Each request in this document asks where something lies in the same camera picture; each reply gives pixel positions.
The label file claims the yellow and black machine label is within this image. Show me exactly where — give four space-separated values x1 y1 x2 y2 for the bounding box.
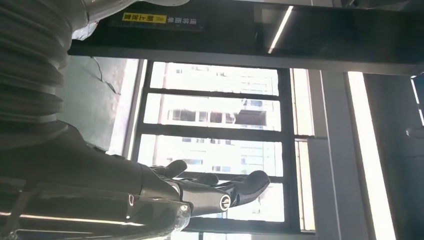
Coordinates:
109 10 205 33

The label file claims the ribbed grey right arm sleeve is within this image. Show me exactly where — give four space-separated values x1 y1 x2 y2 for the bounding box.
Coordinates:
0 0 190 134

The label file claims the long ceiling light strip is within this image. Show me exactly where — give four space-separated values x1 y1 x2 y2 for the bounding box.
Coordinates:
346 71 398 240

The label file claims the thin black cable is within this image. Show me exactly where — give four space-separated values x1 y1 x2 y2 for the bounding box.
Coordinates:
90 56 121 96

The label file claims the dark window frame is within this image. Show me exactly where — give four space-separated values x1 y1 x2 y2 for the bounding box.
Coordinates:
121 59 320 240

